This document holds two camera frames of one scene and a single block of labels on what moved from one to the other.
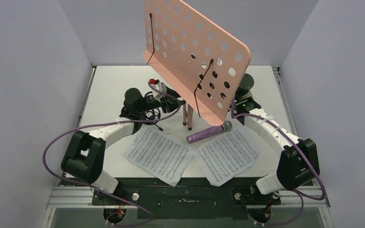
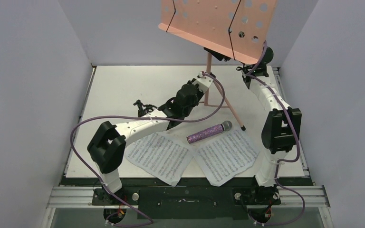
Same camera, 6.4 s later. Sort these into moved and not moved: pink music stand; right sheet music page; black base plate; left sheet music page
Moved: pink music stand
Not moved: right sheet music page; black base plate; left sheet music page
